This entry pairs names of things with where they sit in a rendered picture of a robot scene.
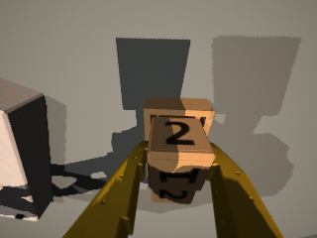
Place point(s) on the brown number cube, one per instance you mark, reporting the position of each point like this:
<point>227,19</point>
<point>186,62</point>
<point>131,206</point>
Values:
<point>180,155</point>
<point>172,196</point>

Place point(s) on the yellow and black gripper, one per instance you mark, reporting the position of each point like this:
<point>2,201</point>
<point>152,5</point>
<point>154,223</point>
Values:
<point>238,209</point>

